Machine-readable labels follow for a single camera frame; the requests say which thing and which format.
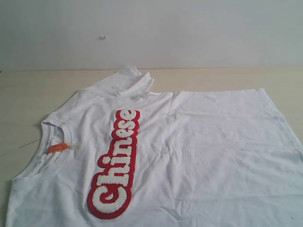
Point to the white t-shirt red Chinese patch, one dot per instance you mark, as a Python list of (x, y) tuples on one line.
[(143, 159)]

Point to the orange neck label tag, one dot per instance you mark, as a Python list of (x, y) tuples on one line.
[(57, 148)]

